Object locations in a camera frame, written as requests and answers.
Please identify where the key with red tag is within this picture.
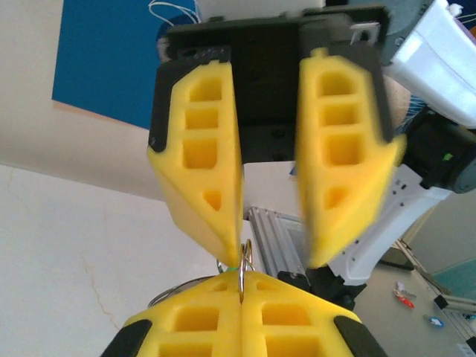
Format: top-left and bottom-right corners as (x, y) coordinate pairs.
(392, 282), (417, 309)

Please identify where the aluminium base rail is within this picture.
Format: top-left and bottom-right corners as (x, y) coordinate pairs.
(247, 206), (315, 278)

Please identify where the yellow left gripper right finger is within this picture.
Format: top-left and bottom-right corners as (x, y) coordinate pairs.
(241, 270), (387, 357)

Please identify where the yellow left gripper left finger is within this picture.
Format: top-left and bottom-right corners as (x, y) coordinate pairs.
(100, 269), (242, 357)

